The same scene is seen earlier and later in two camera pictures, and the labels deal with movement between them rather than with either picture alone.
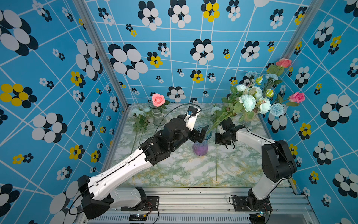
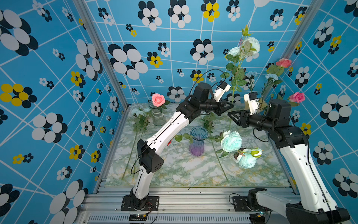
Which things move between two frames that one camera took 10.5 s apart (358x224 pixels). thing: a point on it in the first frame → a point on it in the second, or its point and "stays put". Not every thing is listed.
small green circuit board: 137,217 stays put
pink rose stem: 159,101 stays put
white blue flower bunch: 244,102 → 248,46
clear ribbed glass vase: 158,118 stays put
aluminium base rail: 209,205 stays put
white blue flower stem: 216,127 → 208,122
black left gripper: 196,136 → 221,108
